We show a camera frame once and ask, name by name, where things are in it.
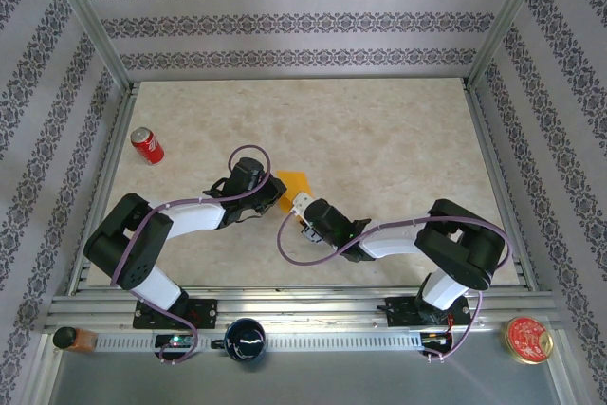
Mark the red soda can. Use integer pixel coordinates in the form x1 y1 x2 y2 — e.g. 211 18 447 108
130 126 166 167

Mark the dark blue mug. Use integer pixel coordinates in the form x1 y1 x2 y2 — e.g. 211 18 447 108
211 317 267 364

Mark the small circuit board green light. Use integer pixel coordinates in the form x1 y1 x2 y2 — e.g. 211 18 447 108
155 334 194 349

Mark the red round tin gold rim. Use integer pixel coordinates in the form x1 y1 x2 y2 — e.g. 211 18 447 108
500 315 555 366

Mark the brown bottle black cap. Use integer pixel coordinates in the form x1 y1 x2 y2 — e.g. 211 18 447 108
51 325 99 354

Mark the long aluminium base rail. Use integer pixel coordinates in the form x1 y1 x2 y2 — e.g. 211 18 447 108
45 286 561 331

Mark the grey slotted cable duct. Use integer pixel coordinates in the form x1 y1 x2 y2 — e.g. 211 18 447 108
94 331 426 354

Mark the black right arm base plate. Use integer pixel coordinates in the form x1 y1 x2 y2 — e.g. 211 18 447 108
384 295 473 329

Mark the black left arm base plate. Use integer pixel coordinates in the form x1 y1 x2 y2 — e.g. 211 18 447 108
133 298 219 330

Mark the aluminium side rail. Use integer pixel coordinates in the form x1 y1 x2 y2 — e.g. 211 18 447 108
65 82 142 296
462 80 540 290

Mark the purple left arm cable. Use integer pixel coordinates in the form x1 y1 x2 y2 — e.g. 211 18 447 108
109 143 272 367

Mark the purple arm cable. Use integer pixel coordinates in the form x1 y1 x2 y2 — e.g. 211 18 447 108
109 143 272 367
277 212 513 363

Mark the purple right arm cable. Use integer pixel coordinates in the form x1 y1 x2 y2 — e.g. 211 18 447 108
277 212 513 363

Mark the aluminium frame post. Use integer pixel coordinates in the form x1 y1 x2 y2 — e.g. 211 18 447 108
40 0 135 93
467 0 555 91

